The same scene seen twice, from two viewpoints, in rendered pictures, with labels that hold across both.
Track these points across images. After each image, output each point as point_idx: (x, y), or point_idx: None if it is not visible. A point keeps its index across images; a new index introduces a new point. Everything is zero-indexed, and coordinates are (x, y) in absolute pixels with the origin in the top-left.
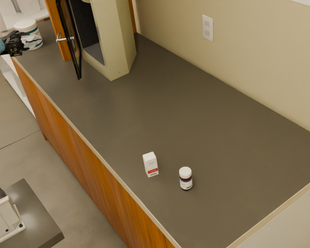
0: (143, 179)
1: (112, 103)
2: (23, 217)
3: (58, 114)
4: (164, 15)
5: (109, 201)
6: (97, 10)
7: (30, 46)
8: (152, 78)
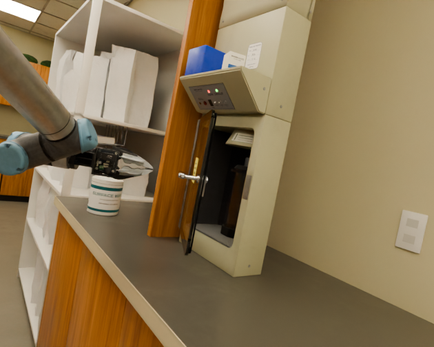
0: None
1: (250, 310)
2: None
3: (109, 318)
4: (311, 214)
5: None
6: (262, 150)
7: (130, 172)
8: (306, 292)
